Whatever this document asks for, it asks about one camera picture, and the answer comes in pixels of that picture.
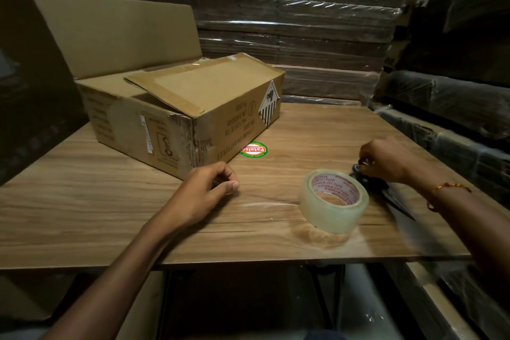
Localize person's right hand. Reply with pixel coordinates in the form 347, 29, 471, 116
358, 136, 420, 186

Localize person's left hand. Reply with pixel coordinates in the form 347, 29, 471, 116
164, 161, 241, 230

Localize black scissors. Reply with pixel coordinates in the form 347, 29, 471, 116
350, 158, 416, 222

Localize person's left forearm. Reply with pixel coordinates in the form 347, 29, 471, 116
40, 208, 190, 340

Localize person's right forearm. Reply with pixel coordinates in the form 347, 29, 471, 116
406, 160, 510, 284

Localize round red green sticker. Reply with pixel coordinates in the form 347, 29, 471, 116
239, 141, 268, 159

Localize clear packing tape roll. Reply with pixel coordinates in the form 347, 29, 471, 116
298, 169, 370, 234

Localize open brown cardboard box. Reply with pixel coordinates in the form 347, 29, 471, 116
31, 0, 287, 180

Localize plastic wrapped cardboard bundle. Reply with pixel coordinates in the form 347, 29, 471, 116
372, 69, 510, 211

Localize stack of wrapped flat cardboard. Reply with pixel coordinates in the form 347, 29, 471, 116
105, 0, 421, 106

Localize dark plastic wrapped bundle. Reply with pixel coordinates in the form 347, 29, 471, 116
396, 0, 510, 87

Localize gold beaded bracelet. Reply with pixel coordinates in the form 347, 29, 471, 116
426, 182, 473, 211

